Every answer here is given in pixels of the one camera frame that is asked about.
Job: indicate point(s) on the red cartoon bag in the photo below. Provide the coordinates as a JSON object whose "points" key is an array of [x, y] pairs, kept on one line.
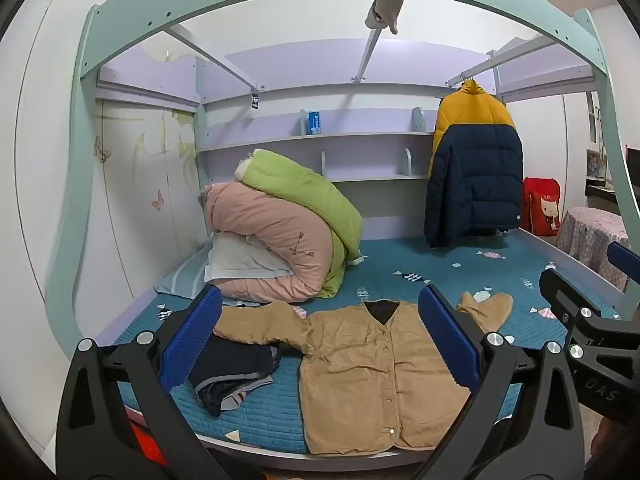
{"points": [[542, 205]]}

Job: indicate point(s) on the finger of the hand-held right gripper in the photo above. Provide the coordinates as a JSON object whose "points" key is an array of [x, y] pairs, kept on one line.
{"points": [[567, 297], [624, 264]]}

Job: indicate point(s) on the folded dark navy clothes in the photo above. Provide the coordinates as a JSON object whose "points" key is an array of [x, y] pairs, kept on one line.
{"points": [[235, 365]]}

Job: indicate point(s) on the black hanging tag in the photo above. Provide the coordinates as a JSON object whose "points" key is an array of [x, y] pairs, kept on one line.
{"points": [[254, 100]]}

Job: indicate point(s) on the pink quilt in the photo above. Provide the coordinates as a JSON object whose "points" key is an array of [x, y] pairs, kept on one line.
{"points": [[270, 225]]}

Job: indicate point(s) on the yellow and navy puffer jacket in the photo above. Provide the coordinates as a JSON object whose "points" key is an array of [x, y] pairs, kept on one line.
{"points": [[475, 170]]}

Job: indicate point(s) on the clothes hanger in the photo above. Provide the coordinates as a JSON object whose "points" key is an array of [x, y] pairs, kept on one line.
{"points": [[445, 92]]}

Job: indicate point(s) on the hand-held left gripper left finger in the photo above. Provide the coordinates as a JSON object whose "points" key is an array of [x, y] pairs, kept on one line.
{"points": [[192, 335]]}

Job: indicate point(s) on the light blue striped pillow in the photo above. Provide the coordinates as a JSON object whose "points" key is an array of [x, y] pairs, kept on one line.
{"points": [[175, 282]]}

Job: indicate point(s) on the red plastic object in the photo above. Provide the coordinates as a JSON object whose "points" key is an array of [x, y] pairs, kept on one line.
{"points": [[145, 440]]}

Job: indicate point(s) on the green quilt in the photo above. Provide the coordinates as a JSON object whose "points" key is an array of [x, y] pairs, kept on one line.
{"points": [[300, 185]]}

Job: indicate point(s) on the tan button-up jacket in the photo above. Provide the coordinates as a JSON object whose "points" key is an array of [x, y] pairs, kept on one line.
{"points": [[360, 375]]}

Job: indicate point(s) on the white glass cabinet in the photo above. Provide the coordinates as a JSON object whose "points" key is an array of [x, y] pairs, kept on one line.
{"points": [[597, 130]]}

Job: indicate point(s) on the teal bunk bed frame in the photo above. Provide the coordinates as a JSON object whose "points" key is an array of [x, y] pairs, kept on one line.
{"points": [[200, 5]]}

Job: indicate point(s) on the lilac bed shelf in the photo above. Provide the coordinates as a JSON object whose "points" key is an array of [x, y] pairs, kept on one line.
{"points": [[350, 140]]}

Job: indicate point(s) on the grey hanging cloth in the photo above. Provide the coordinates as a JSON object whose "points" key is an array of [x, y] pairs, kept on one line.
{"points": [[384, 10]]}

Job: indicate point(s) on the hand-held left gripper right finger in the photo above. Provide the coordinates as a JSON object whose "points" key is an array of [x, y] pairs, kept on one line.
{"points": [[447, 340]]}

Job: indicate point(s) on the blue candy print bed sheet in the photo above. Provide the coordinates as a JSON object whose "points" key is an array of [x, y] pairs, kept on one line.
{"points": [[400, 270]]}

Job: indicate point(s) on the white pillow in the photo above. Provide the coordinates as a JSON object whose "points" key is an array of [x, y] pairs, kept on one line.
{"points": [[240, 260]]}

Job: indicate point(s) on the small blue box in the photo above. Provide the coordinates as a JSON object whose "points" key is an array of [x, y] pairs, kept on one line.
{"points": [[314, 122]]}

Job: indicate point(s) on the white butterfly wardrobe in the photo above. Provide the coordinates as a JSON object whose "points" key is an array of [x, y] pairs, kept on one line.
{"points": [[140, 170]]}

